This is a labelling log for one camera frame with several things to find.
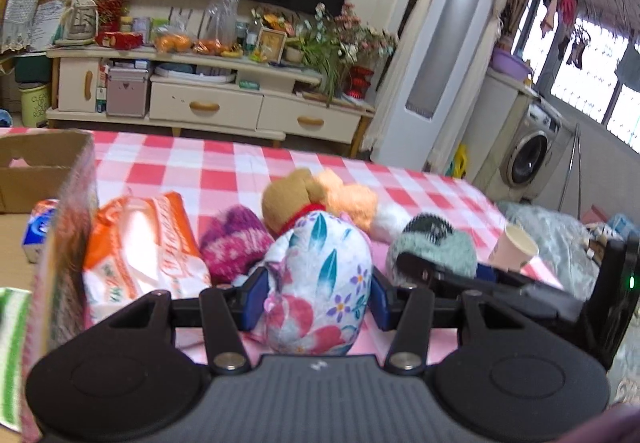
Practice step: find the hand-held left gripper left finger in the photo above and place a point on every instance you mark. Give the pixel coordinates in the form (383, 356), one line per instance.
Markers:
(255, 298)

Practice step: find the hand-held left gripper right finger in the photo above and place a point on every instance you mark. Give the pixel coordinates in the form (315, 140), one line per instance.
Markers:
(381, 303)

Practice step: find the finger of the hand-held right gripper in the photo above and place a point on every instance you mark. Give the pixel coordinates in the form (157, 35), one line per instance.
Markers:
(540, 303)
(486, 272)

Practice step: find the teal plush hat with bow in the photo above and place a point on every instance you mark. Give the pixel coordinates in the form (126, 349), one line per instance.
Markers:
(450, 248)

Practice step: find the magenta knit hat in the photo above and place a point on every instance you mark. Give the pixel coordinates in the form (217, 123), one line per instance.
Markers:
(235, 243)

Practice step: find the floral cloth pouch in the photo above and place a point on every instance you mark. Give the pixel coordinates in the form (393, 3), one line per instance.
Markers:
(320, 273)

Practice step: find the brown teddy bear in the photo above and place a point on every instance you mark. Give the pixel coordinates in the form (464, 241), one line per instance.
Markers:
(290, 198)

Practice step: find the orange tissue packet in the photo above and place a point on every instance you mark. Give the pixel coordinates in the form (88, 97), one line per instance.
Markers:
(145, 248)

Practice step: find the cardboard box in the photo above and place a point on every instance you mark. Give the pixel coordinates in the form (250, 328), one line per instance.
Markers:
(65, 248)

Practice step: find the blue white small carton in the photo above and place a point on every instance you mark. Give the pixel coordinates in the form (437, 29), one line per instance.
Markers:
(40, 233)

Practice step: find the green knitted scouring pad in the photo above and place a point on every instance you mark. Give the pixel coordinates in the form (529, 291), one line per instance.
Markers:
(12, 353)

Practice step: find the paper cup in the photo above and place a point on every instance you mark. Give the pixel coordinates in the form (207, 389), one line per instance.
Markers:
(515, 245)

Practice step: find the grey blanket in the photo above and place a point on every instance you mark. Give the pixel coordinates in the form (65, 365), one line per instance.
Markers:
(565, 233)

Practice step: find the orange plush toy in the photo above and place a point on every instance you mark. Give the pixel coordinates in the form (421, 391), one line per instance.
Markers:
(350, 203)

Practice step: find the yellow toy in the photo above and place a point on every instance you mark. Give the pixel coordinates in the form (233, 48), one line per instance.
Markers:
(458, 163)

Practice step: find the person's purple clothing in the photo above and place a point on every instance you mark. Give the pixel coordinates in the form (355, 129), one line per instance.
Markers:
(600, 428)

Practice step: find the red checkered tablecloth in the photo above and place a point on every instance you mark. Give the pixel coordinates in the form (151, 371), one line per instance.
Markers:
(200, 163)

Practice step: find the cream tv cabinet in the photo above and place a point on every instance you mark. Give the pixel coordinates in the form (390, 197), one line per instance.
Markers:
(200, 105)

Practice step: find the white tower air conditioner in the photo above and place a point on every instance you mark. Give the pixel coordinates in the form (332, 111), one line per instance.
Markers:
(435, 73)

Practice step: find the purple basin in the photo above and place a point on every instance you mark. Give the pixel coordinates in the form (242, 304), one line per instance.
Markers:
(510, 65)

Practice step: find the small green box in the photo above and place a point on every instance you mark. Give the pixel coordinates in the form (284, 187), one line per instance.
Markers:
(249, 85)

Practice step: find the red vase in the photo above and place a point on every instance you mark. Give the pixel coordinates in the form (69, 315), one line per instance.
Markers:
(360, 80)

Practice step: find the pink storage box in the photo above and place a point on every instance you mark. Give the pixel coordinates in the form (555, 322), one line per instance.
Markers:
(127, 93)

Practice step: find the bananas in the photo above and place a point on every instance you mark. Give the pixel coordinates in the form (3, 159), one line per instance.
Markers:
(231, 54)

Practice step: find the potted spider plant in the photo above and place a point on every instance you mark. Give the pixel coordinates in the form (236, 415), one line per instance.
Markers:
(325, 63)

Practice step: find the bag of oranges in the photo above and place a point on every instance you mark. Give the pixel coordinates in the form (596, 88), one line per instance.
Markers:
(212, 48)
(172, 44)

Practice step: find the green bottle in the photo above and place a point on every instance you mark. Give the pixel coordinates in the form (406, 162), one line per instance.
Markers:
(253, 35)

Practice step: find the hanging clothes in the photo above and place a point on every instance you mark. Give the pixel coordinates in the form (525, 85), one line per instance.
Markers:
(565, 18)

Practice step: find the artificial flower bouquet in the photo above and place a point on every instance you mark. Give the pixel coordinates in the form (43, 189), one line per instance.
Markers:
(360, 33)

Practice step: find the clear plastic bag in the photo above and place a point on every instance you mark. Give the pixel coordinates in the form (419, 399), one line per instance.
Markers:
(222, 20)

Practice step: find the red box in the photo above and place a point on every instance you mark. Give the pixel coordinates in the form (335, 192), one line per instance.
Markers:
(118, 40)

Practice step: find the light green bin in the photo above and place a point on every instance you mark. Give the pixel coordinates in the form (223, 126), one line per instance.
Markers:
(35, 105)

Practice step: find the dark green box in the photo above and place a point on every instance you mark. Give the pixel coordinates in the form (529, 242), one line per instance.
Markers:
(32, 68)

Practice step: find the white framed ornament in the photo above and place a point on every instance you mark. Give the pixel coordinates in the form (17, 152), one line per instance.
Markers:
(81, 23)

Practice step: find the red berry branches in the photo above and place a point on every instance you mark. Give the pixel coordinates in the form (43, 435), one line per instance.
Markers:
(112, 3)

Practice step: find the white lace chair cover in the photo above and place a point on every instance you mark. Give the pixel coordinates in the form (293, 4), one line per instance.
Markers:
(22, 8)

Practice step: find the wooden picture frame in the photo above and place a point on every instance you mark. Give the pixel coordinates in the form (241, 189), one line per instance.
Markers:
(271, 45)

